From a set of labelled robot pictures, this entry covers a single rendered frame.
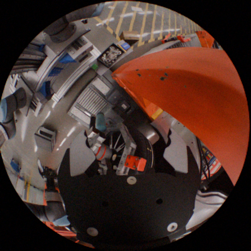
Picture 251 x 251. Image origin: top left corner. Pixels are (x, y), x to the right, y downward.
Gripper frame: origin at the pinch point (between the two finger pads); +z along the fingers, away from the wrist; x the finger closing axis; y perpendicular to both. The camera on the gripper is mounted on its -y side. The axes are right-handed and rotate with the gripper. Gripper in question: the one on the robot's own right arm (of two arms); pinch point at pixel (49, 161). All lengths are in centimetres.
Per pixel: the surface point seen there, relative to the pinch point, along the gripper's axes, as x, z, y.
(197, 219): -46, -79, 25
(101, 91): -40, 81, 51
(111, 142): -53, 17, 14
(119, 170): -36.2, -15.7, 17.0
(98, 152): -31.8, 3.2, 12.6
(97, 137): -19.4, -4.2, 28.3
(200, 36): -46, -9, 251
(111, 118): -70, 63, 26
